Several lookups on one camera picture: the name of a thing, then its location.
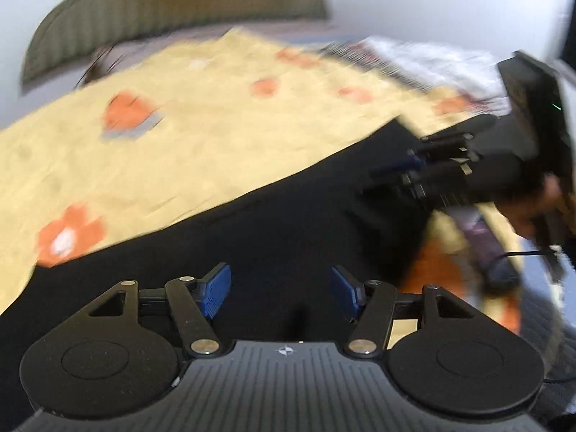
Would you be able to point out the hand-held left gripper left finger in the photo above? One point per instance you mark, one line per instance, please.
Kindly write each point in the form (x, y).
(217, 289)

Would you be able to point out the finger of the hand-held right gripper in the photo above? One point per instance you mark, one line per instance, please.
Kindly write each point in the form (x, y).
(432, 184)
(454, 139)

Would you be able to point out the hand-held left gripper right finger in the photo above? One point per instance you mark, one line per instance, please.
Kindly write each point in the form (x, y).
(344, 289)

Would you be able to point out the black pants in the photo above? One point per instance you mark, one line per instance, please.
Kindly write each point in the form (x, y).
(270, 234)

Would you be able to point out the person's right hand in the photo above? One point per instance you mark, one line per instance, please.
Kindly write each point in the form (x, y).
(535, 207)

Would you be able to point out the black white striped cloth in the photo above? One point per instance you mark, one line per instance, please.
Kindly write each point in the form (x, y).
(418, 63)

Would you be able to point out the yellow carrot print blanket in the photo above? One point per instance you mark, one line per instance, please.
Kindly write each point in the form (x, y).
(189, 135)

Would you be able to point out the olive padded headboard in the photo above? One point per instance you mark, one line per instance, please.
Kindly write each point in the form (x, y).
(148, 4)

